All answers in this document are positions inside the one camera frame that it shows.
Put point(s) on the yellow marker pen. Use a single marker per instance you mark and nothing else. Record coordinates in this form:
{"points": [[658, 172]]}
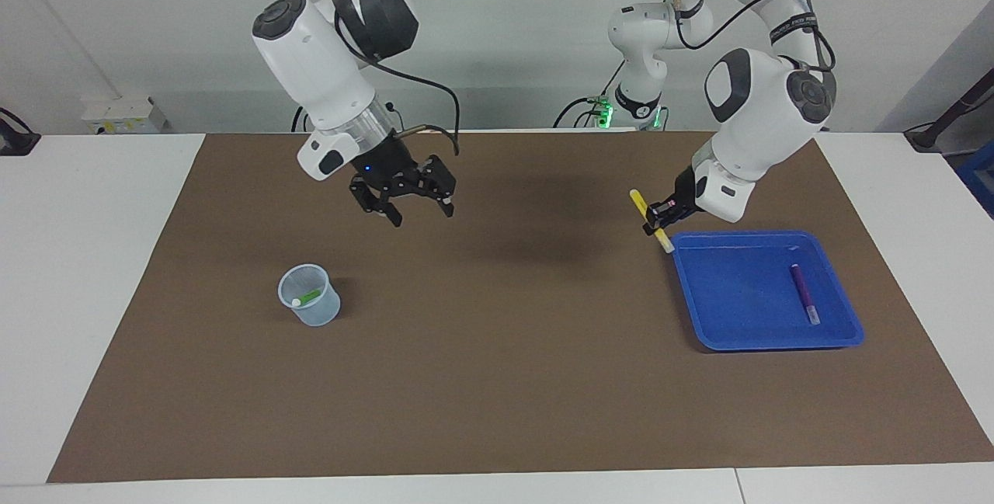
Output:
{"points": [[638, 201]]}

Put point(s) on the black desk object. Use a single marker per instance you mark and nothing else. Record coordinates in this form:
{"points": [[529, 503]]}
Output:
{"points": [[15, 139]]}

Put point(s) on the black pole stand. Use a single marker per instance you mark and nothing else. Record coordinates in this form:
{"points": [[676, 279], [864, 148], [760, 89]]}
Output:
{"points": [[928, 135]]}

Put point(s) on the blue plastic tray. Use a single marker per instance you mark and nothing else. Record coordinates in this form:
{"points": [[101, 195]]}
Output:
{"points": [[745, 302]]}

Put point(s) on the white wall socket box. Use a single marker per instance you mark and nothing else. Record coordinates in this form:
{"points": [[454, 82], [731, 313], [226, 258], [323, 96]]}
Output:
{"points": [[124, 112]]}

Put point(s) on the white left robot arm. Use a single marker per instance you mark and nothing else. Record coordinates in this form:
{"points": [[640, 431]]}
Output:
{"points": [[753, 139]]}

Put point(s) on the purple marker pen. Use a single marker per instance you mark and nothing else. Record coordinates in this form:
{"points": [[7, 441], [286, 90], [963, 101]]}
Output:
{"points": [[804, 294]]}

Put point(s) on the translucent plastic cup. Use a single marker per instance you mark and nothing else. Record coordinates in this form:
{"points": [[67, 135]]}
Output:
{"points": [[318, 316]]}

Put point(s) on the blue crate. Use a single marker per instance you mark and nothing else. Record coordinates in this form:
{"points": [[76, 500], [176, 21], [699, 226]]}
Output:
{"points": [[980, 178]]}

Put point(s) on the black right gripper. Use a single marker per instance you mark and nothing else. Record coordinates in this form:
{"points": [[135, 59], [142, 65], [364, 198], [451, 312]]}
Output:
{"points": [[387, 166]]}

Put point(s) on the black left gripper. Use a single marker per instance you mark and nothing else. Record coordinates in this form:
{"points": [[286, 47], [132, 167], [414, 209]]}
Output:
{"points": [[686, 192]]}

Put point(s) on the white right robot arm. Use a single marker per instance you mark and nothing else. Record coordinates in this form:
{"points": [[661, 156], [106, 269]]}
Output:
{"points": [[318, 69]]}

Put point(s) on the brown paper table mat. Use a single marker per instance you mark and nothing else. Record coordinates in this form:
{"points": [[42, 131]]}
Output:
{"points": [[505, 333]]}

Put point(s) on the green marker pen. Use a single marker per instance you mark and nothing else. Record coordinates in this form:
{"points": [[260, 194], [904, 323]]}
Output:
{"points": [[311, 296]]}

